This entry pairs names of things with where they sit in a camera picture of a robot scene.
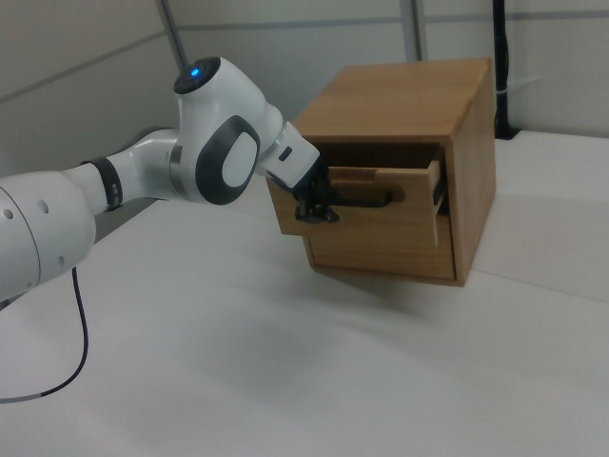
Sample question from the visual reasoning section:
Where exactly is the wooden drawer with slot grip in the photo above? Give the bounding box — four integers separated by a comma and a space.
303, 212, 458, 281

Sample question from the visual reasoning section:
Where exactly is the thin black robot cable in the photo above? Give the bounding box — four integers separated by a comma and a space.
0, 266, 90, 406

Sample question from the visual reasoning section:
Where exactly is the white cable tie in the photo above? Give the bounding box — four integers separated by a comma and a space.
495, 75, 544, 97

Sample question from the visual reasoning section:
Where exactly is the wooden two-drawer cabinet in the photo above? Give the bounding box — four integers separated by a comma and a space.
287, 57, 499, 288

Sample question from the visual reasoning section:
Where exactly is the wooden drawer with black handle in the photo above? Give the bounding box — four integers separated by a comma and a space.
265, 150, 449, 249

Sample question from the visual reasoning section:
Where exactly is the black vertical pole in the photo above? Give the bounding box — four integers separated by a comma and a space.
491, 0, 521, 141

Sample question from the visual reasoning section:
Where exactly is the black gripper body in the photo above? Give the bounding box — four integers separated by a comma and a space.
284, 158, 337, 205

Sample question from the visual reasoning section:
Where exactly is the grey partition post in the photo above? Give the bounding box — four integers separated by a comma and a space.
158, 0, 190, 73
399, 0, 428, 63

